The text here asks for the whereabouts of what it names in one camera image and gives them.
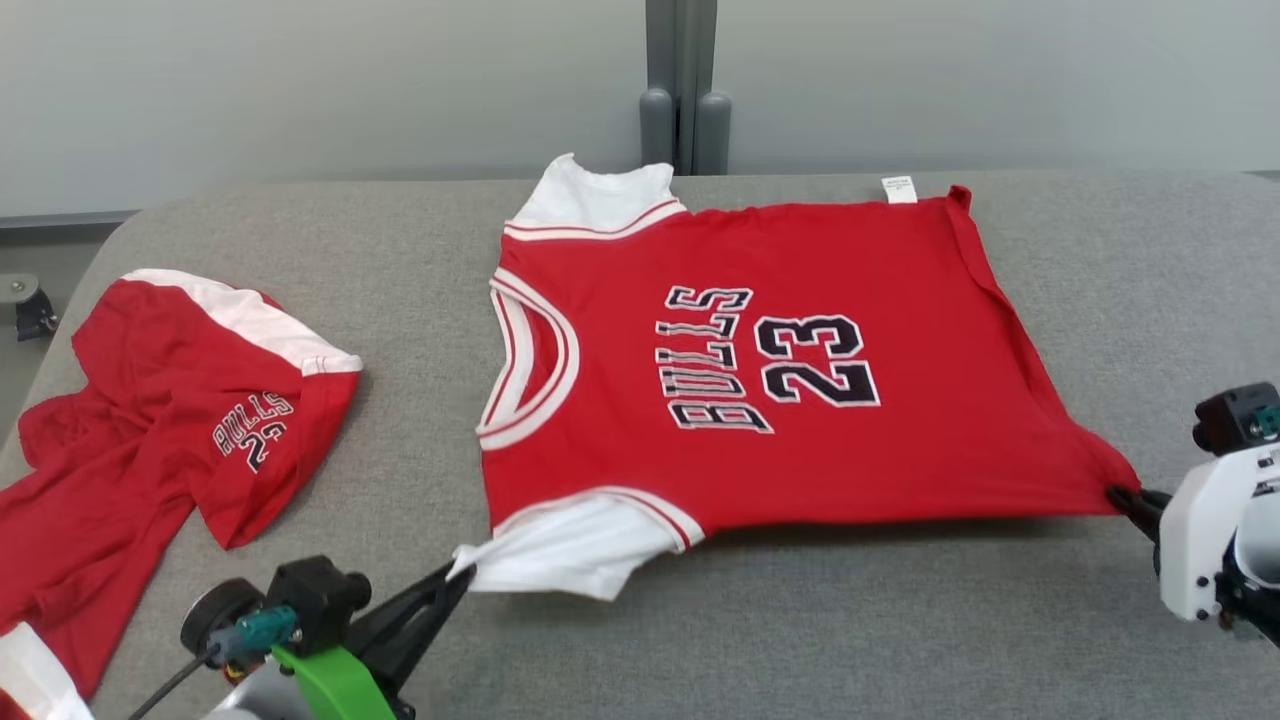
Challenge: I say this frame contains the white plastic bag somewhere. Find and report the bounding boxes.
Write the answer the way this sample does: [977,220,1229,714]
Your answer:
[0,622,96,720]

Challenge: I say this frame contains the red Bulls 23 jersey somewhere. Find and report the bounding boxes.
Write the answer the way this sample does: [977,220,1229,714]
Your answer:
[455,153,1143,603]

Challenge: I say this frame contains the red Bulls 23 shorts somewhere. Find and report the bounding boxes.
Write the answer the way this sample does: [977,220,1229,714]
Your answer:
[0,268,363,701]

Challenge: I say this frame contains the left black cable teal plug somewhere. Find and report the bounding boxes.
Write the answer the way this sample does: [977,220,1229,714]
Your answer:
[128,604,301,720]

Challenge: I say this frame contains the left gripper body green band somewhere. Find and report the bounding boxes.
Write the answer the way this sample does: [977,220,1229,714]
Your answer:
[270,640,418,720]

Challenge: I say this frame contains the grey fabric sofa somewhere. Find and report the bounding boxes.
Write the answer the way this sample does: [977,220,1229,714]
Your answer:
[0,170,1280,720]

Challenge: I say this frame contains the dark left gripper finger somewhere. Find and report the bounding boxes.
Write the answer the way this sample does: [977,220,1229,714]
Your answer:
[345,562,471,653]
[375,572,477,693]

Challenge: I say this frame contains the grey partition post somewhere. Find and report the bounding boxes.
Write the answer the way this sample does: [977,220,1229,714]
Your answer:
[640,0,733,177]

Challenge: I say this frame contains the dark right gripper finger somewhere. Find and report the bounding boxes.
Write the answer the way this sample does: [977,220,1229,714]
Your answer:
[1105,485,1173,517]
[1118,505,1167,547]

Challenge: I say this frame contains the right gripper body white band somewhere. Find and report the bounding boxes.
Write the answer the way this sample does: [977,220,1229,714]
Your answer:
[1155,443,1280,624]

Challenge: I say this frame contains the grey caster wheel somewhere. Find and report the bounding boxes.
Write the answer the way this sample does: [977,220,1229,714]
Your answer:
[0,274,58,343]

